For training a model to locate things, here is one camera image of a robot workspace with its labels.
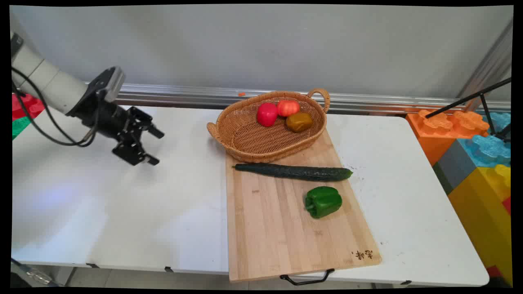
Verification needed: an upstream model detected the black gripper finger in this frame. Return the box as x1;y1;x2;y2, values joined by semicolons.
112;132;160;166
129;106;165;140

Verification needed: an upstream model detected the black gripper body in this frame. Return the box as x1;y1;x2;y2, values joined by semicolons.
74;98;139;143

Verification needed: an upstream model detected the yellow-brown toy pepper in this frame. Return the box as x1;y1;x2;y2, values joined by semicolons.
286;112;313;132

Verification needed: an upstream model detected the red giant building block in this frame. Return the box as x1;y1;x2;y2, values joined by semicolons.
12;93;46;121

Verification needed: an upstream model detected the green giant building block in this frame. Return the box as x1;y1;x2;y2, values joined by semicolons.
12;116;33;140

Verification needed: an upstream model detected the woven wicker basket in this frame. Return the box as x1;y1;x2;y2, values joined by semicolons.
207;88;331;163

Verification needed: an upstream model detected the red toy pepper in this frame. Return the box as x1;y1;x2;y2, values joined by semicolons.
257;102;279;127

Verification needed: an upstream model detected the orange-red toy tomato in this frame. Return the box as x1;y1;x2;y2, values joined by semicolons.
277;100;300;118

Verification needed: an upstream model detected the dark green cucumber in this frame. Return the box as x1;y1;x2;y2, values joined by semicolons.
232;163;353;182

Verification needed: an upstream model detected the wooden cutting board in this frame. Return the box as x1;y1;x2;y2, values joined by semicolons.
225;129;382;283

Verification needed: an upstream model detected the green bell pepper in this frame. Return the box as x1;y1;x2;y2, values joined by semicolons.
304;186;343;219

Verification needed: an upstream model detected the orange giant building block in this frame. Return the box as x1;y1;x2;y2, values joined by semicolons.
406;109;491;166

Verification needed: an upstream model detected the grey giant building block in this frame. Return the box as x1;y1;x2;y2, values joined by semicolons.
432;139;477;196

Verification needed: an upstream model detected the black tripod stand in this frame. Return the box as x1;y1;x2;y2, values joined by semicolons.
425;78;512;143

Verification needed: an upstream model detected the blue giant building block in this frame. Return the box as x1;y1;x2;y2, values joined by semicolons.
457;111;512;168

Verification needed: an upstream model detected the yellow giant building block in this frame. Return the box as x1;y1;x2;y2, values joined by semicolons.
447;164;512;286

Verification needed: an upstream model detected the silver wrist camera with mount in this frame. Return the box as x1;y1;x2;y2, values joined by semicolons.
87;67;126;103

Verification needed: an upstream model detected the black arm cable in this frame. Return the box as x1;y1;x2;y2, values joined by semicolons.
11;67;99;147

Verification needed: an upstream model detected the black cutting board handle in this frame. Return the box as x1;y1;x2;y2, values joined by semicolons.
279;268;335;285

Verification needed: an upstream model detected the aluminium frame rail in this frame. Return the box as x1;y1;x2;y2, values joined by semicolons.
84;83;512;115

